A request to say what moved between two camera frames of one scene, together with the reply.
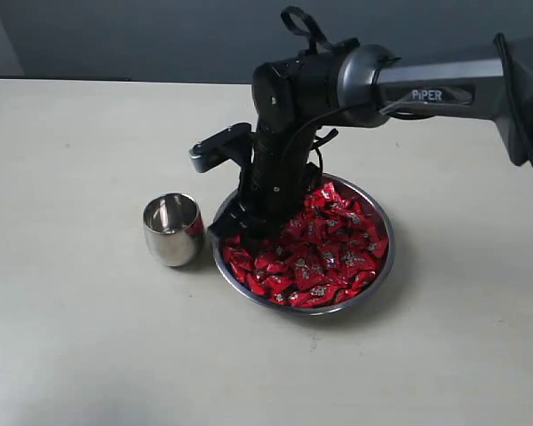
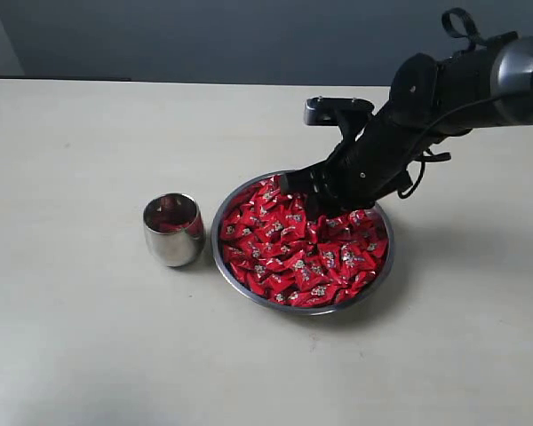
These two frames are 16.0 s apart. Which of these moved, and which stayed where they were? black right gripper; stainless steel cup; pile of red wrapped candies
Moved: black right gripper
Stayed: pile of red wrapped candies; stainless steel cup
